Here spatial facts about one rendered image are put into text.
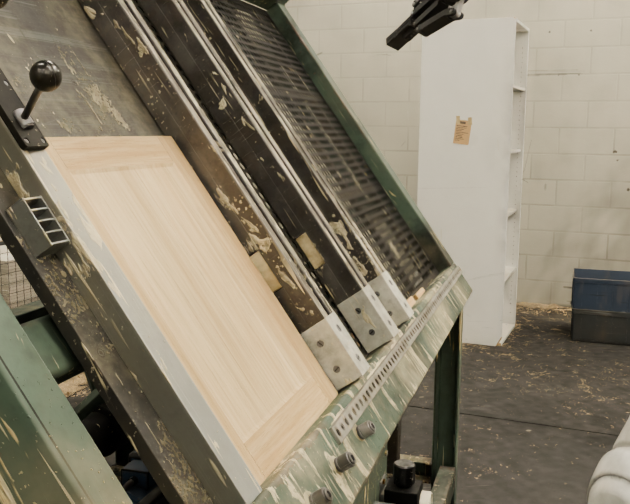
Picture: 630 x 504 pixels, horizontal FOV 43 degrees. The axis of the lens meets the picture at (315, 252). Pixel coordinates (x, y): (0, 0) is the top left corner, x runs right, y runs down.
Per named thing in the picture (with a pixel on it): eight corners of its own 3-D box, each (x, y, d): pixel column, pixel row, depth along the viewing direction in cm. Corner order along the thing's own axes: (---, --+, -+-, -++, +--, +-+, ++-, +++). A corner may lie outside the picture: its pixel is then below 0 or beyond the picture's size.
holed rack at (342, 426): (338, 445, 128) (341, 443, 128) (328, 429, 128) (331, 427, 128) (461, 273, 284) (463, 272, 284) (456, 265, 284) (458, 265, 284)
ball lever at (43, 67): (15, 141, 104) (45, 84, 94) (-1, 116, 104) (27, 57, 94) (40, 132, 106) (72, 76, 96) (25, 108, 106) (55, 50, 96)
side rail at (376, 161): (425, 282, 280) (451, 265, 277) (253, 21, 285) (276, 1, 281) (428, 278, 288) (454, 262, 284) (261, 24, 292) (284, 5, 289)
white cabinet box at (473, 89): (500, 347, 517) (515, 16, 486) (412, 337, 539) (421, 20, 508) (515, 326, 573) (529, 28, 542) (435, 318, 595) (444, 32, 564)
